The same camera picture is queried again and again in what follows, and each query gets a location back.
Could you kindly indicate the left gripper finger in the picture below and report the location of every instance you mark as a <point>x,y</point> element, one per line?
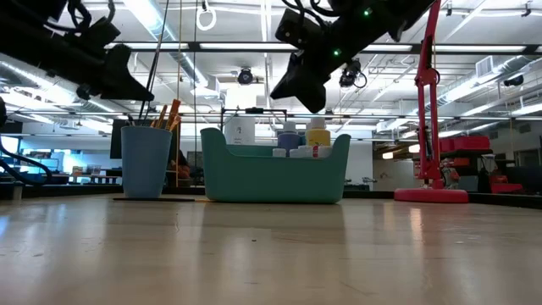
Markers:
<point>127,84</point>

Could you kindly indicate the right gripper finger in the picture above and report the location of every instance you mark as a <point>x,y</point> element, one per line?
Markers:
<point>302,87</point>

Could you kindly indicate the large yellow paint bottle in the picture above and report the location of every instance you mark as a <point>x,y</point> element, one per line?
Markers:
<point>318,136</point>

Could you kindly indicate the large purple paint bottle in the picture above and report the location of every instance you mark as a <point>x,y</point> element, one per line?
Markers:
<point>289,140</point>

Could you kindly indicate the small white-capped paint bottle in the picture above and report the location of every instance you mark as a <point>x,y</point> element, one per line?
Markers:
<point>294,153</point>

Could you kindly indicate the blue-grey plastic cup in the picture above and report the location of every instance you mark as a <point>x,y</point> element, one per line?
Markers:
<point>146,165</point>

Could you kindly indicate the teal plastic bin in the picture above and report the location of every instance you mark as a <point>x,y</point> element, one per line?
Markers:
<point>271,178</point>

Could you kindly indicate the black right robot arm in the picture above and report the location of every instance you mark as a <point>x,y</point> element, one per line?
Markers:
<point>381,17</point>

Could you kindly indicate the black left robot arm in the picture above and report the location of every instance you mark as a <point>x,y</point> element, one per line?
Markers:
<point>29,38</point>

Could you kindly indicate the black monitor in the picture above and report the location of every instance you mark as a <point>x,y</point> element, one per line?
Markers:
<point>115,140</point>

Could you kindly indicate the white bucket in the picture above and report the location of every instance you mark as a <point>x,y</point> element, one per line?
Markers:
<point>241,131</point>

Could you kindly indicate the red desk lamp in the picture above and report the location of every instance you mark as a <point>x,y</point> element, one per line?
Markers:
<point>427,127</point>

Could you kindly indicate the red shelf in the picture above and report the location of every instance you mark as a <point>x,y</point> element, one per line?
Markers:
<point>466,144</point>

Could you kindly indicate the black overhead camera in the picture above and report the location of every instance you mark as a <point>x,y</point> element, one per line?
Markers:
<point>245,76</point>

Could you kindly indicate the black overhead frame beam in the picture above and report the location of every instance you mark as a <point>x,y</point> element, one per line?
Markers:
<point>194,46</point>

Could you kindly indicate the black aluminium table frame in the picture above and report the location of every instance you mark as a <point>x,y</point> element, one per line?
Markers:
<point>84,190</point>

